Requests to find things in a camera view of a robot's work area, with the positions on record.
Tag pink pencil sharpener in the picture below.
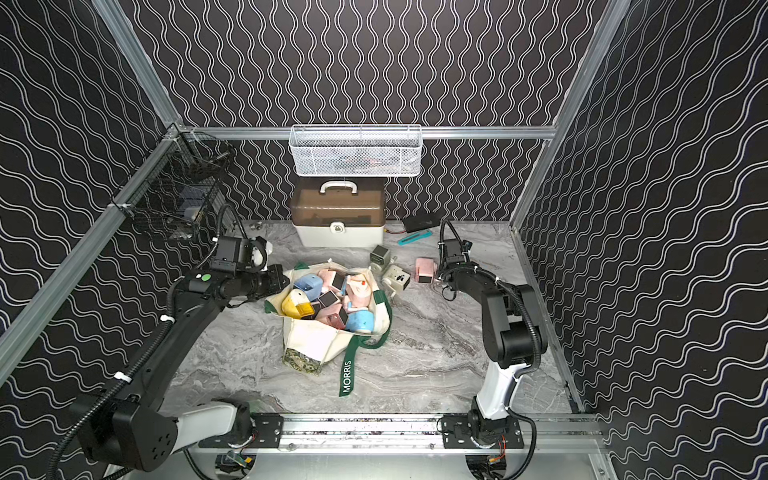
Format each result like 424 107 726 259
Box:
414 257 437 284

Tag cream white pencil sharpener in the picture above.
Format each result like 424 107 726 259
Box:
382 264 411 297

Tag cream tote bag green handles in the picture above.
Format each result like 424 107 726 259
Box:
265 261 393 397

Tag green pencil sharpener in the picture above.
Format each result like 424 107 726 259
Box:
369 245 392 274

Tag blue square pencil sharpener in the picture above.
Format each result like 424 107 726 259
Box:
345 310 376 334

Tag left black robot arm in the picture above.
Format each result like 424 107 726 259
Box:
45 265 289 479

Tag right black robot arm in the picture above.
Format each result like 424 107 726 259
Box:
438 254 548 438

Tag yellow pencil sharpener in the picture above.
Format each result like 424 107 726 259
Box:
281 289 315 319

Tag light blue pencil sharpener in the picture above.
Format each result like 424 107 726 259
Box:
294 274 324 302

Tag teal utility knife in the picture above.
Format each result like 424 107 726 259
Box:
397 230 433 246

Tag black battery pack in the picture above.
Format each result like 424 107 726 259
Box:
402 212 441 233

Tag brown lid white toolbox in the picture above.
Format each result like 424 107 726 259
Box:
290 177 386 248

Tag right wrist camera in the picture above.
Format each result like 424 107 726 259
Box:
439 238 472 263

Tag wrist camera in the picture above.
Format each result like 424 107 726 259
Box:
209 236 273 273
439 238 472 263

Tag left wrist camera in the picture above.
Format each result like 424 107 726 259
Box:
209 236 273 273

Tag black wire basket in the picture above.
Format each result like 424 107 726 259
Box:
116 132 236 242

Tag white wire mesh basket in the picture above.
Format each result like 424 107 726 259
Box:
288 124 424 177

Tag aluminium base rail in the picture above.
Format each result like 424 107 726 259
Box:
149 411 607 455

